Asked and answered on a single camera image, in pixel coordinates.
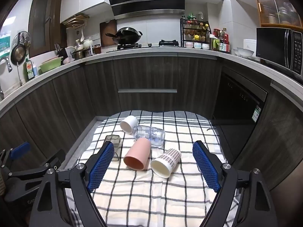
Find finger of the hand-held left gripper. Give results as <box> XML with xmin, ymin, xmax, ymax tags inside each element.
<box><xmin>0</xmin><ymin>142</ymin><xmax>31</xmax><ymax>171</ymax></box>
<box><xmin>41</xmin><ymin>149</ymin><xmax>67</xmax><ymax>171</ymax></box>

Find black spice rack with bottles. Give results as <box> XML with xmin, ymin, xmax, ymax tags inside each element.
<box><xmin>180</xmin><ymin>13</ymin><xmax>212</xmax><ymax>48</ymax></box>

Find black gas hob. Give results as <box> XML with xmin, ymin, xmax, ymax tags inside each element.
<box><xmin>106</xmin><ymin>39</ymin><xmax>182</xmax><ymax>53</ymax></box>

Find black hanging frying pan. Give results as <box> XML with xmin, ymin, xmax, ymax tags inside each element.
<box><xmin>10</xmin><ymin>31</ymin><xmax>32</xmax><ymax>66</ymax></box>

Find pink plastic basin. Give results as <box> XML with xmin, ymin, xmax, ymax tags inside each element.
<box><xmin>41</xmin><ymin>55</ymin><xmax>60</xmax><ymax>65</ymax></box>

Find green dish soap bottle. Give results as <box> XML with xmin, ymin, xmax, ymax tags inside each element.
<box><xmin>23</xmin><ymin>58</ymin><xmax>35</xmax><ymax>80</ymax></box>

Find wooden glass door cabinet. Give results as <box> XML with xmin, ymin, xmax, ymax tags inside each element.
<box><xmin>255</xmin><ymin>0</ymin><xmax>303</xmax><ymax>29</ymax></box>

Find dark brown framed window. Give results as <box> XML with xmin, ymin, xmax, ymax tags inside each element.
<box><xmin>28</xmin><ymin>0</ymin><xmax>64</xmax><ymax>58</ymax></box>

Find dark wood base cabinets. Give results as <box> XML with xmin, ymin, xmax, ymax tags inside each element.
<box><xmin>0</xmin><ymin>52</ymin><xmax>303</xmax><ymax>195</ymax></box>

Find plaid patterned white cup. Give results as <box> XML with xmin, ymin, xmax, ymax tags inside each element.
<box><xmin>150</xmin><ymin>148</ymin><xmax>182</xmax><ymax>178</ymax></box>

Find steel pot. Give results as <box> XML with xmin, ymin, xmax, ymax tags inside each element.
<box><xmin>72</xmin><ymin>49</ymin><xmax>93</xmax><ymax>60</ymax></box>

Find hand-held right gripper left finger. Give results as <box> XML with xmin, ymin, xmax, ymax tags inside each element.
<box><xmin>30</xmin><ymin>141</ymin><xmax>115</xmax><ymax>227</ymax></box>

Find silver drawer handle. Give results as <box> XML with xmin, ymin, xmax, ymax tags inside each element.
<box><xmin>118</xmin><ymin>89</ymin><xmax>178</xmax><ymax>94</ymax></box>

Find clear printed glass cup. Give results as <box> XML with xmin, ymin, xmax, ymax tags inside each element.
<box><xmin>132</xmin><ymin>124</ymin><xmax>166</xmax><ymax>146</ymax></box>

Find knife block with knives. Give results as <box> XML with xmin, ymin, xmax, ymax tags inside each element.
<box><xmin>54</xmin><ymin>43</ymin><xmax>67</xmax><ymax>57</ymax></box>

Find black built-in dishwasher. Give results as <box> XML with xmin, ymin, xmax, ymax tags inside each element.
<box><xmin>212</xmin><ymin>66</ymin><xmax>269</xmax><ymax>124</ymax></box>

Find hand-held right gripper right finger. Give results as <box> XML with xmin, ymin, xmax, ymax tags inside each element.
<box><xmin>192</xmin><ymin>140</ymin><xmax>277</xmax><ymax>227</ymax></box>

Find grey glass cup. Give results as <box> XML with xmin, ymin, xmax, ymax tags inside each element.
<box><xmin>104</xmin><ymin>135</ymin><xmax>123</xmax><ymax>162</ymax></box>

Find black microwave oven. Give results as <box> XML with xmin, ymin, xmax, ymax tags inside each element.
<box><xmin>256</xmin><ymin>27</ymin><xmax>303</xmax><ymax>76</ymax></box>

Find brown cutting board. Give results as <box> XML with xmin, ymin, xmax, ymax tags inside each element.
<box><xmin>99</xmin><ymin>19</ymin><xmax>118</xmax><ymax>47</ymax></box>

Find black wok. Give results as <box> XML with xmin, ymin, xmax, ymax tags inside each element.
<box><xmin>105</xmin><ymin>27</ymin><xmax>143</xmax><ymax>45</ymax></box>

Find pink cup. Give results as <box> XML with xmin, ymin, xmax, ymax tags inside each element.
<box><xmin>123</xmin><ymin>138</ymin><xmax>151</xmax><ymax>171</ymax></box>

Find green plastic basin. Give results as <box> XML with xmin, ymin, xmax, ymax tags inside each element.
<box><xmin>38</xmin><ymin>56</ymin><xmax>64</xmax><ymax>73</ymax></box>

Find chrome faucet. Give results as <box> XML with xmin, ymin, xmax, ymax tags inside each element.
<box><xmin>0</xmin><ymin>57</ymin><xmax>13</xmax><ymax>73</ymax></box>

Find black white checked cloth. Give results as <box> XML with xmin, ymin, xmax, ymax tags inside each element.
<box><xmin>63</xmin><ymin>110</ymin><xmax>240</xmax><ymax>227</ymax></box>

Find wooden boards on wall rack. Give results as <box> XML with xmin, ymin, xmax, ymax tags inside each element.
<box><xmin>62</xmin><ymin>14</ymin><xmax>90</xmax><ymax>30</ymax></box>

